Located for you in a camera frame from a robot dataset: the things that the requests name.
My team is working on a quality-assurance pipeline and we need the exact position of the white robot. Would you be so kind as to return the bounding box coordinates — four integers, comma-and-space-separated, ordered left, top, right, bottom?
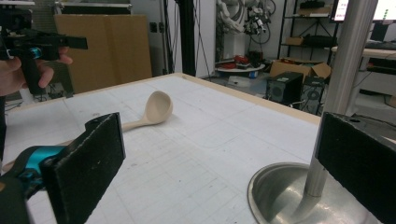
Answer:
215, 0, 270, 62

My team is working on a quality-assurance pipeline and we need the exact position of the black computer tower green label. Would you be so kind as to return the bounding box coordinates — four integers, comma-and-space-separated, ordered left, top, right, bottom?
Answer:
265, 71, 305, 105

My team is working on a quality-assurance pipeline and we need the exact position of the wooden ladle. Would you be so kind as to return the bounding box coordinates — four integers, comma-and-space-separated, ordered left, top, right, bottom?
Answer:
0, 90, 174, 175

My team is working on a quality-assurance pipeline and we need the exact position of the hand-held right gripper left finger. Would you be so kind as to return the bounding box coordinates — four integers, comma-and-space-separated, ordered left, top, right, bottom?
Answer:
40, 112, 126, 224

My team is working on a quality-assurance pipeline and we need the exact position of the tall metal stand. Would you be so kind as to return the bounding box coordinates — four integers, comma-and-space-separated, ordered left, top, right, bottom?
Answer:
247, 0, 386, 224

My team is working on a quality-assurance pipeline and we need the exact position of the small cardboard box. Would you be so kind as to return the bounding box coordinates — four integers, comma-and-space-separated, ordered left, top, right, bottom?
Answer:
284, 35, 305, 47

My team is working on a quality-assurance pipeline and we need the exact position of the white desk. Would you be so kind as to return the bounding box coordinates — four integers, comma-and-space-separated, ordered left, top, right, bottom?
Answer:
331, 46, 396, 98

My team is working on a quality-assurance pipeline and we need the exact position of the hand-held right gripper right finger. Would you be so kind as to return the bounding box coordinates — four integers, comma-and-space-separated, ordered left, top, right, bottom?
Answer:
314, 111, 396, 224

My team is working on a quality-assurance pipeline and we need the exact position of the black wrist strap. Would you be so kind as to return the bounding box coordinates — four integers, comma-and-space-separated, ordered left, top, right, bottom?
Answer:
0, 95, 7, 164

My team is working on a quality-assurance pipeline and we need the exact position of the large wooden board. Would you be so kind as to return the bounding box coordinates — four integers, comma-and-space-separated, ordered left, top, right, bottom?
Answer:
53, 13, 153, 95

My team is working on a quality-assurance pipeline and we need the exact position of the round white table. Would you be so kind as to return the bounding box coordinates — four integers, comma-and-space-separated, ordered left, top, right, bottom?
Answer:
215, 63, 266, 76

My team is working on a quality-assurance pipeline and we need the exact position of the open cardboard box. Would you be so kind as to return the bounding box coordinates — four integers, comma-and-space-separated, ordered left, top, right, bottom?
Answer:
269, 58, 332, 82

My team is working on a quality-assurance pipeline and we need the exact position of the black metal shelf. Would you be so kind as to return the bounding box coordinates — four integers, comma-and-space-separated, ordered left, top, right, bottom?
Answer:
277, 0, 341, 64

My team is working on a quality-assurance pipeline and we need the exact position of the black frame post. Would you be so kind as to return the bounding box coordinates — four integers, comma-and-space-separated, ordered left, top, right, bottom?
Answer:
177, 0, 198, 77

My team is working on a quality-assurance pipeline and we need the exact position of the white grid paper mat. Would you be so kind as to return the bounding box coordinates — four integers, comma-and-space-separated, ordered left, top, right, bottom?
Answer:
0, 74, 321, 224

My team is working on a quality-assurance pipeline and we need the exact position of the computer monitor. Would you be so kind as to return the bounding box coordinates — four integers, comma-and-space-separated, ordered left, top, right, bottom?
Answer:
330, 0, 396, 24

